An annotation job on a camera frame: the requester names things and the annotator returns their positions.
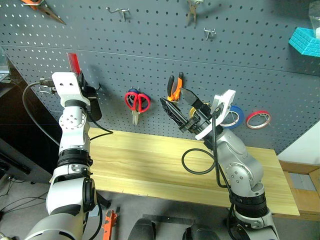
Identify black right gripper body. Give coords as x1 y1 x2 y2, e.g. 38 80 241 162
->
179 102 215 135

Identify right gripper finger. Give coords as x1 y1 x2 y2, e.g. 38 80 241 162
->
159 97 190 130
180 86 204 111

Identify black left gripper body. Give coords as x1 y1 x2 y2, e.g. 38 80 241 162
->
78 71 89 93

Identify orange black handled pliers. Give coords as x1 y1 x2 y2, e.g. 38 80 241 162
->
166 71 185 103

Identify red handled screwdriver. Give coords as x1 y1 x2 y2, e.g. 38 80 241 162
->
66 52 83 76

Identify red handled scissors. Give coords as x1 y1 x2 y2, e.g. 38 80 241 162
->
124 91 152 126

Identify blue tape roll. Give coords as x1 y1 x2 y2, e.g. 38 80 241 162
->
221 104 245 130

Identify orange plastic utility knife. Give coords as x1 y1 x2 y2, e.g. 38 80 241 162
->
101 209 119 240

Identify black plastic cup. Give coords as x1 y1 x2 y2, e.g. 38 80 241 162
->
86 83 103 123

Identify red tape roll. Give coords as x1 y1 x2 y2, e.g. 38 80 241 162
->
245 108 272 130

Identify grey perforated pegboard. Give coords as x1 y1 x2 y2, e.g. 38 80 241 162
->
0 0 320 156

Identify dark rounded shape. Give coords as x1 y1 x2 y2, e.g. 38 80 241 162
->
127 217 157 240
181 223 221 240

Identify brown cardboard box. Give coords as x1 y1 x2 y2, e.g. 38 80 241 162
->
278 159 320 222

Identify clear plastic bag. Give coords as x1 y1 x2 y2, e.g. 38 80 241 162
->
308 0 320 40

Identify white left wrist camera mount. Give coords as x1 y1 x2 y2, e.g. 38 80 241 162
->
51 71 91 106

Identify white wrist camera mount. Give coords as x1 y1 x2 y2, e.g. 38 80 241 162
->
51 71 91 106
194 89 237 141

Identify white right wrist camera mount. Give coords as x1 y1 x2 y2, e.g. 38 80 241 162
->
194 89 237 141

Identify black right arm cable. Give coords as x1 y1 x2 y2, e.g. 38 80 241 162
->
181 102 237 240

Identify orange handled long-nose pliers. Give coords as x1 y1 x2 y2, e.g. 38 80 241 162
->
19 0 67 26

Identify white handled pliers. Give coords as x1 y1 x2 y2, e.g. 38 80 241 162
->
185 0 203 28

